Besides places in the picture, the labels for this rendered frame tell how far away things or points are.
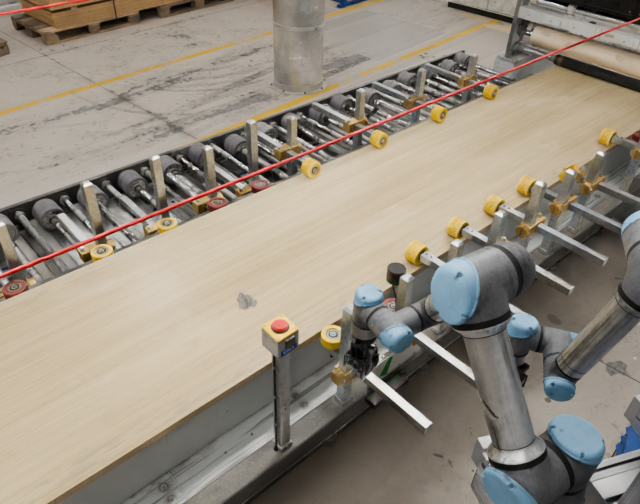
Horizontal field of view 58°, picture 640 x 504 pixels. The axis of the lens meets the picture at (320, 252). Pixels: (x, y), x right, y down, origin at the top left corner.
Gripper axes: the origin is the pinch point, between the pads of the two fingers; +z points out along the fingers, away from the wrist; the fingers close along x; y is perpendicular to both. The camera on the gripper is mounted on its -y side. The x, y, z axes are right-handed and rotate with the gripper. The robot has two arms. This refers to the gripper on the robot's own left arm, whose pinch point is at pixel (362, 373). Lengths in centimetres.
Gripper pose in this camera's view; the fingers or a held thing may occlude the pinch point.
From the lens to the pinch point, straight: 178.5
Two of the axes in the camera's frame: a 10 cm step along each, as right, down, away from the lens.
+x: 8.9, 3.0, -3.4
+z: -0.3, 7.8, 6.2
